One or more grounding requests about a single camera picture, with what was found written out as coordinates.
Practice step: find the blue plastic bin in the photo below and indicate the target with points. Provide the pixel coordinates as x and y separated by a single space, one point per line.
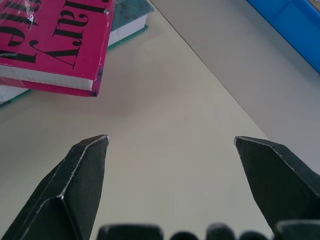
293 27

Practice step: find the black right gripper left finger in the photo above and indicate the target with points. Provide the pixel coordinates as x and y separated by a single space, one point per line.
75 190

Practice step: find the pink hardcover book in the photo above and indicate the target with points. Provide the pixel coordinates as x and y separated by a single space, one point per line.
50 42

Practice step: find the green hardcover book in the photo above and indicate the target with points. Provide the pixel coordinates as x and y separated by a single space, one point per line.
126 25

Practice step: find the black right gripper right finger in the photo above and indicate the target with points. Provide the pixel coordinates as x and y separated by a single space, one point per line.
277 180

